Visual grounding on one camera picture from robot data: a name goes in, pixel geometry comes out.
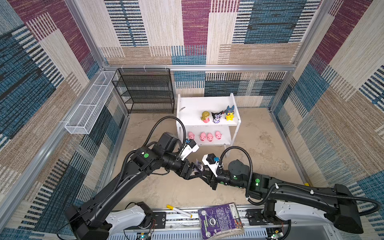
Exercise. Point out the white wire mesh basket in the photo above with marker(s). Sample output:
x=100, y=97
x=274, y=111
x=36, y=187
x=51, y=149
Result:
x=88, y=111

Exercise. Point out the yellow white marker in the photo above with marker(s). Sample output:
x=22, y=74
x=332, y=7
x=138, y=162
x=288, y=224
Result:
x=179, y=211

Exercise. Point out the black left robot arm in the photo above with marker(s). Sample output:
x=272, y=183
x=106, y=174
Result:
x=96, y=220

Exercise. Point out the white two-tier shelf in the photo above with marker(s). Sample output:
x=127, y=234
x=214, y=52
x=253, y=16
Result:
x=190, y=109

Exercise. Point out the pink pig toy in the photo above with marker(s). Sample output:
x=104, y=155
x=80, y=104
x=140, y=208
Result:
x=218, y=135
x=210, y=137
x=203, y=136
x=191, y=136

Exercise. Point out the purple toy package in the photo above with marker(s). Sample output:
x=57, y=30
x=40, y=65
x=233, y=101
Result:
x=221, y=221

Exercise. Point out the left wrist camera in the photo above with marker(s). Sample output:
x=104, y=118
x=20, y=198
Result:
x=190, y=147

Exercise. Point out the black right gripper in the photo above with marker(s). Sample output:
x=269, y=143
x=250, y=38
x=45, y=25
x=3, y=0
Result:
x=210, y=180

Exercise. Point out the doll toy figure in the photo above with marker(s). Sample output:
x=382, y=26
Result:
x=205, y=116

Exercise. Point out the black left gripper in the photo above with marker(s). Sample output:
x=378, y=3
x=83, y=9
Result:
x=186, y=175

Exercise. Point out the black purple Kuromi figurine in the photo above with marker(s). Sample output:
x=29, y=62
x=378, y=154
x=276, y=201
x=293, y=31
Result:
x=217, y=117

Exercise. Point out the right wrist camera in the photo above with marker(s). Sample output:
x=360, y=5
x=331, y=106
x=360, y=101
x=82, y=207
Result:
x=212, y=162

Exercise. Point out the yellow toy figure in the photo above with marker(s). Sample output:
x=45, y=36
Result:
x=230, y=113

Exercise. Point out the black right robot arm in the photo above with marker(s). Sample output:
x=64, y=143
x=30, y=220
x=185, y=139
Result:
x=337, y=203

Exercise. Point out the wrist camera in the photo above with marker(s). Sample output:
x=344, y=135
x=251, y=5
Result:
x=190, y=147
x=212, y=162

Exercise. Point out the purple toy figure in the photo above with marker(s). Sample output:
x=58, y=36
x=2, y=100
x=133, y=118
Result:
x=200, y=167

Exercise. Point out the black wire mesh shelf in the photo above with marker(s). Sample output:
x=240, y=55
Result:
x=145, y=90

